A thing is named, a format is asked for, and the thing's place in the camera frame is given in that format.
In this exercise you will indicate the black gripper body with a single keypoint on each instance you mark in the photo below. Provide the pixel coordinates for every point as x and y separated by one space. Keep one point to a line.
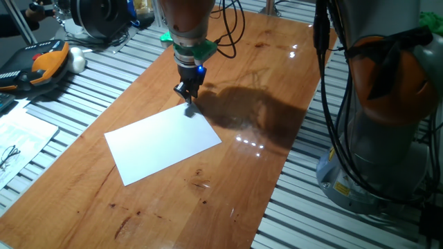
190 76

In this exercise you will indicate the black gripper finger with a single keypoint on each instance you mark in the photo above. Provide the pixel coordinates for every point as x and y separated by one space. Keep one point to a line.
194 94
181 90

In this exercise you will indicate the white paper sheet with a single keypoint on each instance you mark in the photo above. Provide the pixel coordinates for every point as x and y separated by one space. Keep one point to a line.
155 145

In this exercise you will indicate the dark sleeved person forearm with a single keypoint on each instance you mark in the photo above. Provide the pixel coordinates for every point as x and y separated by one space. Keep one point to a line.
10 26

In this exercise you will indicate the bare person hand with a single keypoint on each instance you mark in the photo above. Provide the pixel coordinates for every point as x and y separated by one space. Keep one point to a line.
36 14

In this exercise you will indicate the yellow snack bag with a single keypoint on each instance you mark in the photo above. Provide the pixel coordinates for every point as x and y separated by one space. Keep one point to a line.
143 5

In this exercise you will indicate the wooden board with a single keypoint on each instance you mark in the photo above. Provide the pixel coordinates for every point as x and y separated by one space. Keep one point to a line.
242 173

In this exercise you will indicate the small white rounded object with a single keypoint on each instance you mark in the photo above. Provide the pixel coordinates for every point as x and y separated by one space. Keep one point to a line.
77 60

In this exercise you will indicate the orange and black teach pendant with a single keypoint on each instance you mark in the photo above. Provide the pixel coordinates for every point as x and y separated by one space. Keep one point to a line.
48 64

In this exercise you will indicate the printed paper sheets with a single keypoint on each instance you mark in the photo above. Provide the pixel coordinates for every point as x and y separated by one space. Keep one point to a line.
24 135

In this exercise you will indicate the grey metal bar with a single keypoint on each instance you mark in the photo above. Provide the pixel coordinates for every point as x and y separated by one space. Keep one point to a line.
20 22

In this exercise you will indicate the black eyeglasses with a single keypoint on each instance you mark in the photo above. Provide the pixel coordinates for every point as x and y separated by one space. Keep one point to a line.
13 149

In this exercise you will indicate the green cloth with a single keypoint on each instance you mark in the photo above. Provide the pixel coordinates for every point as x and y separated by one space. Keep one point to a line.
432 20

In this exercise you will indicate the aluminium frame post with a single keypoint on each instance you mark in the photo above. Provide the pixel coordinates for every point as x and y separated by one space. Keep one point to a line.
270 7
157 14

